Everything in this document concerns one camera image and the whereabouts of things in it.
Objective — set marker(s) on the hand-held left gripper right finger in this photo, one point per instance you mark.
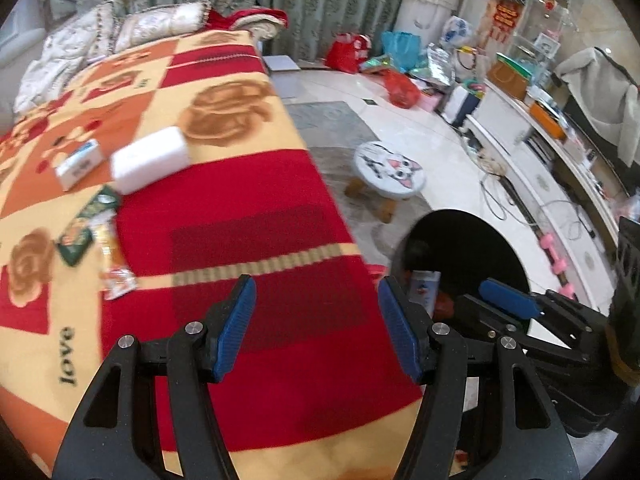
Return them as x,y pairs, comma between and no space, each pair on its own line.
400,335

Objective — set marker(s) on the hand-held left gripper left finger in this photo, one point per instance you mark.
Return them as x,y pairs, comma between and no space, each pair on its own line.
235,330

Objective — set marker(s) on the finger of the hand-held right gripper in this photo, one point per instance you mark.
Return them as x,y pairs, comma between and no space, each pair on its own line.
507,297
480,317

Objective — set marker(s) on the white blue carton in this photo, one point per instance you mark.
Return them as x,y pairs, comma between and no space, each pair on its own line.
425,290

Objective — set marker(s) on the black trash bin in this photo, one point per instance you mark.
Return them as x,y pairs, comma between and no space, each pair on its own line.
465,245

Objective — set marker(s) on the pink dumbbell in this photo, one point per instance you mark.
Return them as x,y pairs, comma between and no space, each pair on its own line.
557,262

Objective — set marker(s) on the red yellow printed blanket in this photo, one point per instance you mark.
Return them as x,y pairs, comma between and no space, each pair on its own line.
225,235

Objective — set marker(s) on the white tv stand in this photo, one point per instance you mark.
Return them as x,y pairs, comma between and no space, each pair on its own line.
540,185

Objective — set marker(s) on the orange snack wrapper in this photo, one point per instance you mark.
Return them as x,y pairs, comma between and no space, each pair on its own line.
114,260

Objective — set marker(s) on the cat print stool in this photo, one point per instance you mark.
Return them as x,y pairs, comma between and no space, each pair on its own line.
387,167

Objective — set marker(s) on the dark green packet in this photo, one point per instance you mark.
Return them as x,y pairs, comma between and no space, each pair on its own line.
87,225

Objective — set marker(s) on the orange box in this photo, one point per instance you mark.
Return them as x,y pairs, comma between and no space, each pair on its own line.
547,120

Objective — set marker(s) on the black television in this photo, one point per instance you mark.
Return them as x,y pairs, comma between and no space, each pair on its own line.
590,130

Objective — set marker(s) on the white foam block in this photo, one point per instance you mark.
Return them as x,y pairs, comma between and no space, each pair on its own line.
150,160

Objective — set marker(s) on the white navy box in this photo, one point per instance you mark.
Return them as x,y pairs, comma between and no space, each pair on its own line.
460,107

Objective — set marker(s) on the grey rug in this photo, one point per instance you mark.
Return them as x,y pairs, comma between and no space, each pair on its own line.
330,130

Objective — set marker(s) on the brown cardboard box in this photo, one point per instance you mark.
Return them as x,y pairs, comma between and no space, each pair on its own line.
506,79

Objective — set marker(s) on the grey cloth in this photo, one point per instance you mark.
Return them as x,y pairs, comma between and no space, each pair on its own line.
610,95

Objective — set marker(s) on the small white blue box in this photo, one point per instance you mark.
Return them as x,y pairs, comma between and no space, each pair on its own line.
79,165

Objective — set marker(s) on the red plastic floor bag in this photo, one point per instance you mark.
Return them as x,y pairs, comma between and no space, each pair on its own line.
400,89

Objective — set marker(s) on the silver foil bag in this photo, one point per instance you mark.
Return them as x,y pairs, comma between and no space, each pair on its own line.
440,64

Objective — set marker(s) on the white blue plastic bag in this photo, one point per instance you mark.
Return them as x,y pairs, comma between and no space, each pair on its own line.
457,32

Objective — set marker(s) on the flat grey box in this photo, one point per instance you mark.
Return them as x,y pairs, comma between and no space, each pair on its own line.
280,63

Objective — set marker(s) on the blue shopping bag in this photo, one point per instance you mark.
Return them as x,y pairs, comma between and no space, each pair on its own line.
402,47

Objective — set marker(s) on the red hanging ornament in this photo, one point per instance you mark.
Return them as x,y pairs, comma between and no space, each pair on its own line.
500,22

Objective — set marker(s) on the red gift bag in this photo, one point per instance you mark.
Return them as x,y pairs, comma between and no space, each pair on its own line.
346,52

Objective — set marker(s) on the clear acrylic shelf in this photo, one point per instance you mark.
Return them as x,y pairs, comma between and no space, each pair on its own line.
550,10

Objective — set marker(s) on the folded red blanket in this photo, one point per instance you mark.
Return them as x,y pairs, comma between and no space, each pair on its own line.
245,20

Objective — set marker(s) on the embroidered white pillow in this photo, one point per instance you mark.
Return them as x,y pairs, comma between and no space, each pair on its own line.
60,55
160,22

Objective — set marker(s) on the green patterned curtain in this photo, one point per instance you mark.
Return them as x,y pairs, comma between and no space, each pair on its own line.
325,0

